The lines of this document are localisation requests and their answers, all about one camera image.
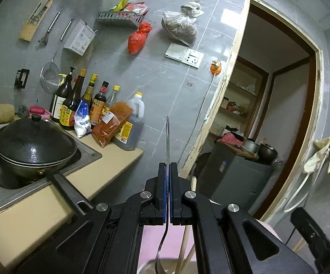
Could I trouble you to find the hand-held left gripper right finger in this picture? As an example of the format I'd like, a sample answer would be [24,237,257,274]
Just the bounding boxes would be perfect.
[169,163,315,274]

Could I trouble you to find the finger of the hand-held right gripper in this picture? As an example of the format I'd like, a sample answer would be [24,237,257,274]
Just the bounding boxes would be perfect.
[291,207,330,271]

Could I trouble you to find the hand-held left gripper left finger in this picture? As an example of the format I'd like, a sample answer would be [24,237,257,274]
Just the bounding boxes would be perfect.
[17,163,168,274]

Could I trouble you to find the steel fork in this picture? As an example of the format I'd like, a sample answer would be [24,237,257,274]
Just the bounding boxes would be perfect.
[154,116,171,274]

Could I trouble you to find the wooden chopstick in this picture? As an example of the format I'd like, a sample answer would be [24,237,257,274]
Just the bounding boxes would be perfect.
[182,245,196,274]
[174,176,197,274]

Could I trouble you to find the white plastic utensil holder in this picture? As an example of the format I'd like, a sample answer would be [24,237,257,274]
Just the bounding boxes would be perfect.
[138,258,198,274]

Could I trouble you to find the pink floral tablecloth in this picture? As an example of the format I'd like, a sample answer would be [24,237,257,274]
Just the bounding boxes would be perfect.
[139,218,282,263]

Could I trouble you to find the grey cabinet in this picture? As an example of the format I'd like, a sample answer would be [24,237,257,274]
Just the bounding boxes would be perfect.
[195,141,275,206]

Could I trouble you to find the pink cloth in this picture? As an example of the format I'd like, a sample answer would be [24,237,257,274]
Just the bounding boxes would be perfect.
[218,133,244,146]

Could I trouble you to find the orange spice package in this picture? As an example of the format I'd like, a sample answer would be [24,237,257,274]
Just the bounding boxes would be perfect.
[92,101,134,148]

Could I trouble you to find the large oil jug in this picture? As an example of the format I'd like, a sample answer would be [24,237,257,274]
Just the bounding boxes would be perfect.
[113,91,145,151]

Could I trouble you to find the cream rubber gloves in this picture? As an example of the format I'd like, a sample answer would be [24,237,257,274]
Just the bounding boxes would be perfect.
[303,137,330,179]

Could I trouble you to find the black wok with lid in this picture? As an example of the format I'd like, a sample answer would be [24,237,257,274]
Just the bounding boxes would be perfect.
[0,120,103,214]

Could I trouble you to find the steel pot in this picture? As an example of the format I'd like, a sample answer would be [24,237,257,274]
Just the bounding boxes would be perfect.
[242,138,259,153]

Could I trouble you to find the dark metal pot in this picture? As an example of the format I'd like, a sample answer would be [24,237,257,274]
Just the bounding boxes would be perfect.
[258,144,278,162]

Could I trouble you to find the clear bottle yellow cap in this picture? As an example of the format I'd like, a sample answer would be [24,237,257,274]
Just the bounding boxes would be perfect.
[104,85,121,115]

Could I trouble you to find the white blue salt bag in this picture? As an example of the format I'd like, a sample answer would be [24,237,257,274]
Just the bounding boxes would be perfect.
[74,99,92,138]

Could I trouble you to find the red-capped sauce bottle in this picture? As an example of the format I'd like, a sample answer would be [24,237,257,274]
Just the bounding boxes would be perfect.
[91,81,109,124]

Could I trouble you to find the wooden shelf unit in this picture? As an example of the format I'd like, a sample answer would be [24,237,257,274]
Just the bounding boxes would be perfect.
[211,57,268,137]

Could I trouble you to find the dark sauce bottle yellow label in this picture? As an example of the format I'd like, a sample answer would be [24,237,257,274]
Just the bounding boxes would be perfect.
[60,68,88,129]

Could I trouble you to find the yellow-capped sauce bottle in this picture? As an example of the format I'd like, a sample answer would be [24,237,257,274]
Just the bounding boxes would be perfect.
[81,74,98,112]

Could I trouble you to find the orange plug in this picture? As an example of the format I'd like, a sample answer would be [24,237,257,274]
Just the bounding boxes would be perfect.
[210,60,222,76]

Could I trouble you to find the dark pump bottle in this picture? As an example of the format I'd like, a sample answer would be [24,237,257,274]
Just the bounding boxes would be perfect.
[51,67,76,122]

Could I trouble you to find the black wok lid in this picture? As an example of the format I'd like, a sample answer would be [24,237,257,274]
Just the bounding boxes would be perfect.
[0,114,77,166]

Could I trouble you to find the pink soap dish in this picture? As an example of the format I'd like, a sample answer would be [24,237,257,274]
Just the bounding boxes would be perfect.
[29,106,51,119]

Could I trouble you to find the red plastic bag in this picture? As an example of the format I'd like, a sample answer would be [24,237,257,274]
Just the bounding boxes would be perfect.
[128,21,152,55]

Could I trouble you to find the beige kitchen counter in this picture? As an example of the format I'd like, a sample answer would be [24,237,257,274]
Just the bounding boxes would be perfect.
[0,133,144,274]

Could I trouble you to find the steel mesh strainer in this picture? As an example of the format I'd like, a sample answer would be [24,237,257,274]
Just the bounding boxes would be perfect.
[40,18,75,94]

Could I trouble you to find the clear bag of dried goods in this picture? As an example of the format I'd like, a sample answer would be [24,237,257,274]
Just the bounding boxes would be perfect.
[162,1,205,47]

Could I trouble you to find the loofah sponge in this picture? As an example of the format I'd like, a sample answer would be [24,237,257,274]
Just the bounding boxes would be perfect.
[0,103,16,123]

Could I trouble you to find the red snack packet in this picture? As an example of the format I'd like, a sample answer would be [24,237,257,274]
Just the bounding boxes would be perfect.
[123,2,150,16]

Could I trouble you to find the yellow snack packet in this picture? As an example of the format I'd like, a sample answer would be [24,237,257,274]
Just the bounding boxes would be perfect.
[109,0,134,12]

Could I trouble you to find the steel peeler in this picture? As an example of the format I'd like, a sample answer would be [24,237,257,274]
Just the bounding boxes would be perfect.
[38,11,63,45]

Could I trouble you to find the wooden knife rack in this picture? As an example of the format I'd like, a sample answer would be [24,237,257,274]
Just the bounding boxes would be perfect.
[18,0,64,42]

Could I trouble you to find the white hose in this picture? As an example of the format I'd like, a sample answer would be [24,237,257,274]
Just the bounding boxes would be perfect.
[282,145,330,213]

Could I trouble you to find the white power cable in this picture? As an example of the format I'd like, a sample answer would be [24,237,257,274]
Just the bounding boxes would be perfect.
[192,74,215,143]

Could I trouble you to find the wooden door frame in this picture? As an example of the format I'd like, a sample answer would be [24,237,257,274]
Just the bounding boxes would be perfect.
[179,0,324,223]

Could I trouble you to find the white wall socket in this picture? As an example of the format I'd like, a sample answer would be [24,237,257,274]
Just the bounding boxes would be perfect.
[181,48,204,69]

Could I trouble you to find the white wall box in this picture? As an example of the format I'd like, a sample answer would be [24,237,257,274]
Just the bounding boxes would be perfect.
[64,20,96,56]

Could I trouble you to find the grey wall rack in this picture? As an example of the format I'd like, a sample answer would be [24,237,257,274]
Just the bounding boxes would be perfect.
[96,11,144,29]

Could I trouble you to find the black wall socket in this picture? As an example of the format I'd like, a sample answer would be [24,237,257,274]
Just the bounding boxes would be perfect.
[15,69,30,89]

